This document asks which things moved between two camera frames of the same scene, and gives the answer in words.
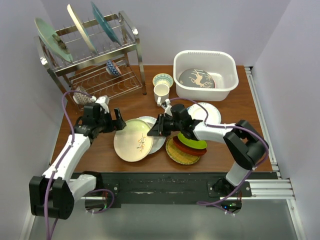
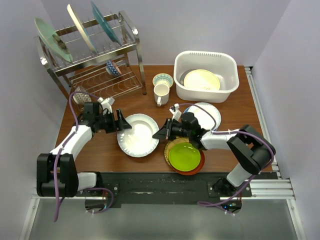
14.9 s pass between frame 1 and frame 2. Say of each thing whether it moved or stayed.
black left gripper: stayed
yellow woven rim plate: moved
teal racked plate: stayed
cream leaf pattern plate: moved
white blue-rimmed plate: stayed
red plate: moved
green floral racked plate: stayed
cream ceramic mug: stayed
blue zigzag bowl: stayed
